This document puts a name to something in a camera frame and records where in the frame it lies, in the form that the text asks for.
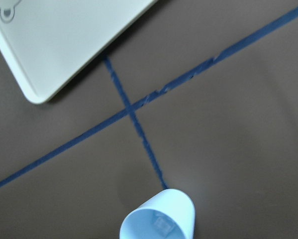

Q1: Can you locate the cream bear serving tray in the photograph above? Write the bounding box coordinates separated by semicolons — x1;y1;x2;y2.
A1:
0;0;154;104

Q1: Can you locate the light blue plastic cup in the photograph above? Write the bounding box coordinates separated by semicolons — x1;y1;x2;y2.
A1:
119;189;196;239

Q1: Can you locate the clear ice cube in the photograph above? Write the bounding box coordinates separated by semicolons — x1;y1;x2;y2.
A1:
153;215;175;237

